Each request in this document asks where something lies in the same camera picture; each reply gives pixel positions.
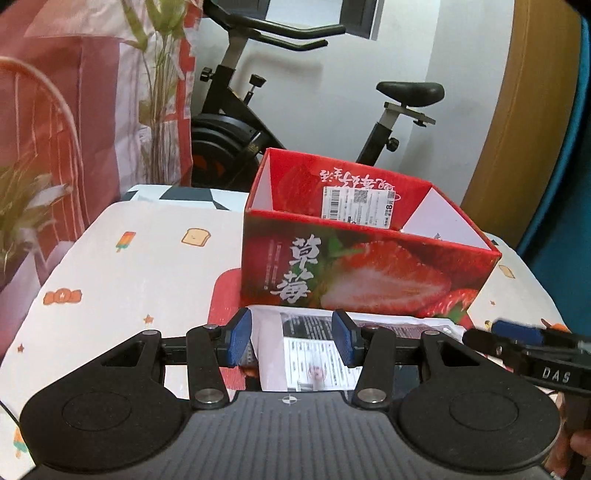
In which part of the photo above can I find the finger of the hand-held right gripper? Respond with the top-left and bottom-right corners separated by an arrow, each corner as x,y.
462,328 -> 532,370
489,318 -> 573,346

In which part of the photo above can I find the wooden panel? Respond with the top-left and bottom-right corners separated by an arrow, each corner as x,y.
461,0 -> 587,241

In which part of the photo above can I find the white printed plastic packet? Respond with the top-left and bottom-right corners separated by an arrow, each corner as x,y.
240,305 -> 468,393

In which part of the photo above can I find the black exercise bike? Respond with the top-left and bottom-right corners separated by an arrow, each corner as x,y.
189,0 -> 446,191

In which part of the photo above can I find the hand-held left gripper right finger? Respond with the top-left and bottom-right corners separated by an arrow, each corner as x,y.
331,308 -> 485,411

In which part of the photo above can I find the red plant print curtain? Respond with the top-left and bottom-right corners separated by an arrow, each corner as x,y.
0,0 -> 205,301

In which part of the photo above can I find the teal panel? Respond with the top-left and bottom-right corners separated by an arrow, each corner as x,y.
516,88 -> 591,296

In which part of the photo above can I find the person's right hand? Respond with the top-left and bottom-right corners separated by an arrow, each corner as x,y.
551,392 -> 591,480

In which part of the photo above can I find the red strawberry print cardboard box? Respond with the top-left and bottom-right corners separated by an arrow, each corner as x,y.
240,148 -> 502,324

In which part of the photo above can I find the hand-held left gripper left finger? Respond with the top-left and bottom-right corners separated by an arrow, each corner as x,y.
99,308 -> 254,411

